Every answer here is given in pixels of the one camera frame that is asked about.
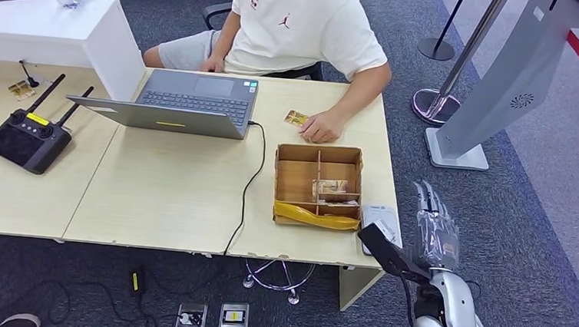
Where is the person's right hand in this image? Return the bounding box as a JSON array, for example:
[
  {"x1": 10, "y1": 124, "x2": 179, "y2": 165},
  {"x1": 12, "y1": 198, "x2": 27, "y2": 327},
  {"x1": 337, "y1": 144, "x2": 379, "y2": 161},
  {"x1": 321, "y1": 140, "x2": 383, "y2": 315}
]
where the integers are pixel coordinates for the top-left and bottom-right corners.
[{"x1": 199, "y1": 54, "x2": 227, "y2": 74}]

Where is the person's left hand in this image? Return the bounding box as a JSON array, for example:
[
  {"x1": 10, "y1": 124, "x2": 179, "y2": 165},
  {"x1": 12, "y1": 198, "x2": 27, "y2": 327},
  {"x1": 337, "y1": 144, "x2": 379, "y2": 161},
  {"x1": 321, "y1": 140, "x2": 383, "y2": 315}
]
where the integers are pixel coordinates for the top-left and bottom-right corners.
[{"x1": 298, "y1": 107, "x2": 348, "y2": 147}]

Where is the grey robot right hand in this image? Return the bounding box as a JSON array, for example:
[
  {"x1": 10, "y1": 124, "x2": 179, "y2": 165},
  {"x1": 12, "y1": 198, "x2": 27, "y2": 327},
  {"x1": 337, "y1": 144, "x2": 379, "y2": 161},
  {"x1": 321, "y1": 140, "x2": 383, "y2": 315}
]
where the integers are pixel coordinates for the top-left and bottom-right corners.
[{"x1": 407, "y1": 178, "x2": 466, "y2": 275}]

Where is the golden patterned ID card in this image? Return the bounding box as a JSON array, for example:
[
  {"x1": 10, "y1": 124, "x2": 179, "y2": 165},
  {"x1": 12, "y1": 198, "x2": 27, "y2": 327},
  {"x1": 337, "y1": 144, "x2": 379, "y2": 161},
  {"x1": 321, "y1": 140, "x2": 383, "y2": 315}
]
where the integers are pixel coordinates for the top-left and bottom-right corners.
[{"x1": 283, "y1": 109, "x2": 310, "y2": 129}]

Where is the person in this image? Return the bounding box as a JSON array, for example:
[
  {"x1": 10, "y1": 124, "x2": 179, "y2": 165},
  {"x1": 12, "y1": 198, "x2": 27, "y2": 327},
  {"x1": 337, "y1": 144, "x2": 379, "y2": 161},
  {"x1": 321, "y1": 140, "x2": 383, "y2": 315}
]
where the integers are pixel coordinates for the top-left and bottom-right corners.
[{"x1": 137, "y1": 0, "x2": 398, "y2": 150}]

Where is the black office chair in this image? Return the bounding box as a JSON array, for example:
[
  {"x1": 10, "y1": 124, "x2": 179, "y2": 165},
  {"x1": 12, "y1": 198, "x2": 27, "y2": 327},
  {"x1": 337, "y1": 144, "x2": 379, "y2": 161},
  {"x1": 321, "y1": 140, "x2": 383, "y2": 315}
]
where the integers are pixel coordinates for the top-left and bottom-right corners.
[{"x1": 197, "y1": 0, "x2": 329, "y2": 82}]

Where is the cardboard divider box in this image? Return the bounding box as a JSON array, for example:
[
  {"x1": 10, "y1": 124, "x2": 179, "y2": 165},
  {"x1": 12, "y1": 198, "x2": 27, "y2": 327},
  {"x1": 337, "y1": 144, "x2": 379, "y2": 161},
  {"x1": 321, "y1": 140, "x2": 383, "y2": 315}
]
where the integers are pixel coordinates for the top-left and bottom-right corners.
[{"x1": 270, "y1": 141, "x2": 367, "y2": 233}]

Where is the grey laptop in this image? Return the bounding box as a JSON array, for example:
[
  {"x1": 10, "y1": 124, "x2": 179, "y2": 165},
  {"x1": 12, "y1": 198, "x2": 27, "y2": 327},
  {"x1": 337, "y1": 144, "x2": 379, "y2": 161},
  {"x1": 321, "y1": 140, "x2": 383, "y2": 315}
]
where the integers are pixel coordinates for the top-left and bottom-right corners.
[{"x1": 64, "y1": 63, "x2": 261, "y2": 142}]

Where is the metal stool base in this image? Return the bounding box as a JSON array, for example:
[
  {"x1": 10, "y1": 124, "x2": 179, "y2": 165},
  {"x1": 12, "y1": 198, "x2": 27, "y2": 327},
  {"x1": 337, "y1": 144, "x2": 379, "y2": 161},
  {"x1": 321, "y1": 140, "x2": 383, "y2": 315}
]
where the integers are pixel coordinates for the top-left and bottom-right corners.
[{"x1": 240, "y1": 256, "x2": 316, "y2": 307}]

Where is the white reception counter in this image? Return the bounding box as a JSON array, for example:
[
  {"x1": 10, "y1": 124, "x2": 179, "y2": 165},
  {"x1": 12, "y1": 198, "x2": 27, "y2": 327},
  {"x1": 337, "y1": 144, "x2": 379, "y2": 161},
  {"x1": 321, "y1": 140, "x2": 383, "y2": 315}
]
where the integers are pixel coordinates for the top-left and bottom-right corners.
[{"x1": 0, "y1": 0, "x2": 151, "y2": 104}]

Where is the grey kiosk stand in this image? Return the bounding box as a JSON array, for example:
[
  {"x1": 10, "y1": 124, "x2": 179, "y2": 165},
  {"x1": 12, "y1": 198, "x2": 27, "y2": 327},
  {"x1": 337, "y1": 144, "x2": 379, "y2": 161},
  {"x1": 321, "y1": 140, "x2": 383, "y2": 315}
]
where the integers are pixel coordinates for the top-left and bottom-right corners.
[{"x1": 422, "y1": 0, "x2": 579, "y2": 178}]

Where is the black remote controller with antennas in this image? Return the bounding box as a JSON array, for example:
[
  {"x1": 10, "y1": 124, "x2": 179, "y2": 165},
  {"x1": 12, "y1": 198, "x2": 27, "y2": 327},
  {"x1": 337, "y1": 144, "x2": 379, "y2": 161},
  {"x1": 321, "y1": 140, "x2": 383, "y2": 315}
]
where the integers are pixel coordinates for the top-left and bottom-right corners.
[{"x1": 0, "y1": 68, "x2": 95, "y2": 179}]

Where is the closed silver floor socket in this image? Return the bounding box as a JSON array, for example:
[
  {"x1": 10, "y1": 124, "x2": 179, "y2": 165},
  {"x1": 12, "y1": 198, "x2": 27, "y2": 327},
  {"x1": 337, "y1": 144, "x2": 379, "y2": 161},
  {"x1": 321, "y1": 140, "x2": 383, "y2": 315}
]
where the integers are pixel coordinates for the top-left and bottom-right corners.
[{"x1": 217, "y1": 301, "x2": 250, "y2": 327}]

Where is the open silver floor socket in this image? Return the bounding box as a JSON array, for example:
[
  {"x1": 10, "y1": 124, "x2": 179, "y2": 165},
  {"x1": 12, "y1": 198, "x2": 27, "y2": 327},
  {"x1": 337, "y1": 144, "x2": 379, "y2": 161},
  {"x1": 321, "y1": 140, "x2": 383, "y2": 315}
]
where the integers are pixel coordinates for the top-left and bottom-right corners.
[{"x1": 174, "y1": 302, "x2": 209, "y2": 327}]

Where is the black power adapter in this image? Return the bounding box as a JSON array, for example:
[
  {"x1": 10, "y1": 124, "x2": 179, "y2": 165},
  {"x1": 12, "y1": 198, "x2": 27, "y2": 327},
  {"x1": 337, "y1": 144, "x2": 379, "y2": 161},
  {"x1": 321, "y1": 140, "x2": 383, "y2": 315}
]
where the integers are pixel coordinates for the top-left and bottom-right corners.
[{"x1": 127, "y1": 268, "x2": 147, "y2": 297}]

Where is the black laptop power cable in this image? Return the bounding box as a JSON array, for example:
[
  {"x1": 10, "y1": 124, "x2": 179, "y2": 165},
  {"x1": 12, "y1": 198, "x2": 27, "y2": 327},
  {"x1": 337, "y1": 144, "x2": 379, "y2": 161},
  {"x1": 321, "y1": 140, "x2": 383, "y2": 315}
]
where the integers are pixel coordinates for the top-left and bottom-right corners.
[{"x1": 222, "y1": 120, "x2": 270, "y2": 258}]

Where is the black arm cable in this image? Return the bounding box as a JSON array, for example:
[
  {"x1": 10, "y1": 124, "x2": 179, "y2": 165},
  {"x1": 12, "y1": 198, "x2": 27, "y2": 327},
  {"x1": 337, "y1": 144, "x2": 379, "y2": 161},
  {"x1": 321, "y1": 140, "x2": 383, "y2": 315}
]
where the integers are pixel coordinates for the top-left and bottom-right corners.
[{"x1": 395, "y1": 271, "x2": 421, "y2": 327}]

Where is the black stanchion post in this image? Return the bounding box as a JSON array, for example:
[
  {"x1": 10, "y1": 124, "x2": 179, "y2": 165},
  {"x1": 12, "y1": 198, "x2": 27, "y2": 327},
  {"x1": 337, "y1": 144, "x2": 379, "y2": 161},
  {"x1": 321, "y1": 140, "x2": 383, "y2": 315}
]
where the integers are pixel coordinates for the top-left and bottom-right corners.
[{"x1": 416, "y1": 0, "x2": 468, "y2": 63}]

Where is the chrome stanchion post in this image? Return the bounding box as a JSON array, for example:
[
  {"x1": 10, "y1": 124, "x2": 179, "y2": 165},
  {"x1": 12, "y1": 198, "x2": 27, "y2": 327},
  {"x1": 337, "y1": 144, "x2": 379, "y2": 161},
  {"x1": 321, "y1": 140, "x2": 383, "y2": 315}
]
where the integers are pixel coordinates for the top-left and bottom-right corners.
[{"x1": 410, "y1": 0, "x2": 511, "y2": 131}]

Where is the black floor cable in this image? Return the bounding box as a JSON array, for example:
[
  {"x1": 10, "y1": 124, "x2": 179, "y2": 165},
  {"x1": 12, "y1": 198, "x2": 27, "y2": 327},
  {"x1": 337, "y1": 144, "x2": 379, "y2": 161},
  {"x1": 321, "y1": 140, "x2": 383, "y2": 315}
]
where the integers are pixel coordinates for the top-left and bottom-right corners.
[{"x1": 0, "y1": 275, "x2": 196, "y2": 327}]

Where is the white strap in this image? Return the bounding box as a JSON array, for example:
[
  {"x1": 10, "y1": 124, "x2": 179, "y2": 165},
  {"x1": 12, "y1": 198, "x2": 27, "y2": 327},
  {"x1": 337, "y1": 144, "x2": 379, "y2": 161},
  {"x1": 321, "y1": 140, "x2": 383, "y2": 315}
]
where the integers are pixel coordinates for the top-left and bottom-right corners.
[{"x1": 0, "y1": 311, "x2": 42, "y2": 327}]

